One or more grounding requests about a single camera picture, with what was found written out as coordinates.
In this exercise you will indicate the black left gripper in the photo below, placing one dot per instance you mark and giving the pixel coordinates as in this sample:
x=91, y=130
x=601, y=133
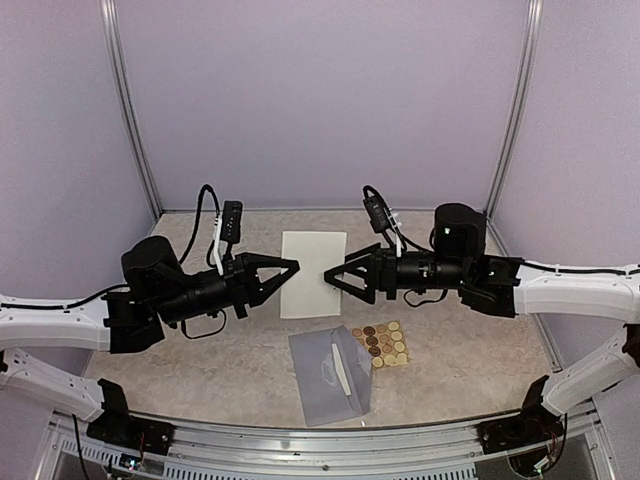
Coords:
x=238, y=270

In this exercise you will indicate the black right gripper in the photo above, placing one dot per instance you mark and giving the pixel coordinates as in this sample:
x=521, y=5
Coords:
x=380, y=272

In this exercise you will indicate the brown sticker sheet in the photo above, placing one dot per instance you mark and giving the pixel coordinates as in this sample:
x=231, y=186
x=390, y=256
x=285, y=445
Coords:
x=385, y=343

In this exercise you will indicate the grey envelope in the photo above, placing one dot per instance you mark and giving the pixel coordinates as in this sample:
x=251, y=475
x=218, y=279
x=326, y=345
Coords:
x=322, y=398

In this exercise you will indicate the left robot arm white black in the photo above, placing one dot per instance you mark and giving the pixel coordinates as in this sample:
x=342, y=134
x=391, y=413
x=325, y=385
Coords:
x=126, y=319

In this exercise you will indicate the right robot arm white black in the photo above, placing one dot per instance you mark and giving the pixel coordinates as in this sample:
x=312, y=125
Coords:
x=506, y=287

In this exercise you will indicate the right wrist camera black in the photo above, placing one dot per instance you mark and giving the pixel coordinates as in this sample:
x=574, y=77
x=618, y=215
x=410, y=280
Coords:
x=377, y=211

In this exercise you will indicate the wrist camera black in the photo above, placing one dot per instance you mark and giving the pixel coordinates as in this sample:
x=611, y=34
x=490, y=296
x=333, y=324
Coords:
x=230, y=227
x=377, y=211

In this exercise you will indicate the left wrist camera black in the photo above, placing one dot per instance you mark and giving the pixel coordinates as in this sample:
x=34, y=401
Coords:
x=230, y=227

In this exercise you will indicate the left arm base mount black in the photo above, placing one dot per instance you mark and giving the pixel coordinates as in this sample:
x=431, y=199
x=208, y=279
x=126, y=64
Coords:
x=117, y=426

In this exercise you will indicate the front aluminium rail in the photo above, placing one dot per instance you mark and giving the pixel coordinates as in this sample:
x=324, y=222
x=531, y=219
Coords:
x=451, y=450

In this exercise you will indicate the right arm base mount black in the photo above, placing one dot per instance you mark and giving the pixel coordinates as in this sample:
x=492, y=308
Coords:
x=534, y=423

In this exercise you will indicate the right aluminium frame post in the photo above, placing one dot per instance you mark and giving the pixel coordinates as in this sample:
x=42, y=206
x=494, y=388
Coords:
x=518, y=105

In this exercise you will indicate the aluminium frame post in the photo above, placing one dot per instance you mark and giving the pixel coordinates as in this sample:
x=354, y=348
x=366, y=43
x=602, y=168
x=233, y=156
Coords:
x=518, y=105
x=115, y=49

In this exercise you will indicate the left aluminium frame post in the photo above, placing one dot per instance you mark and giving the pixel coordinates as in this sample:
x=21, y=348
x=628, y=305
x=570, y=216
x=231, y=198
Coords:
x=115, y=49

